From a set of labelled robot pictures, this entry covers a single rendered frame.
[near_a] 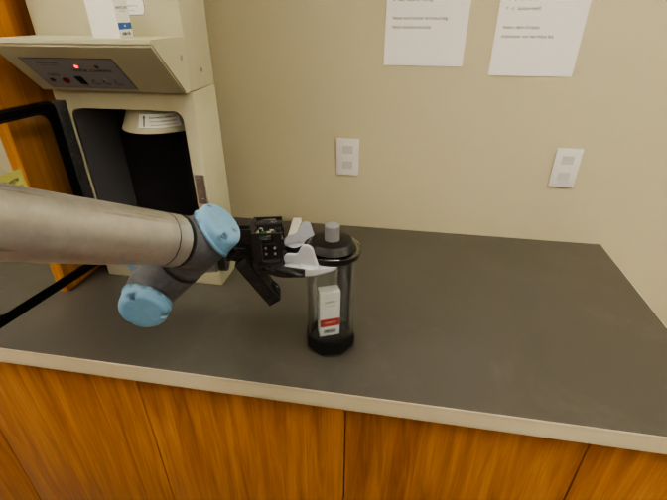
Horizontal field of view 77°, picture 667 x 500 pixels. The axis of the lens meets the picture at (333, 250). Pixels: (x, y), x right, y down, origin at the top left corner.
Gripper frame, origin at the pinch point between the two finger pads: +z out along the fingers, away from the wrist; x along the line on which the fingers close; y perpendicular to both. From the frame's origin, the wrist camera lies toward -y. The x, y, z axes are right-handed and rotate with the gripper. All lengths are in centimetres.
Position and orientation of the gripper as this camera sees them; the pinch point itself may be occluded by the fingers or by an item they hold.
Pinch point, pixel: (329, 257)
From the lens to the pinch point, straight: 79.9
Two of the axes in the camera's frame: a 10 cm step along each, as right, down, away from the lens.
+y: 0.1, -8.7, -4.9
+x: -0.9, -4.8, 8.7
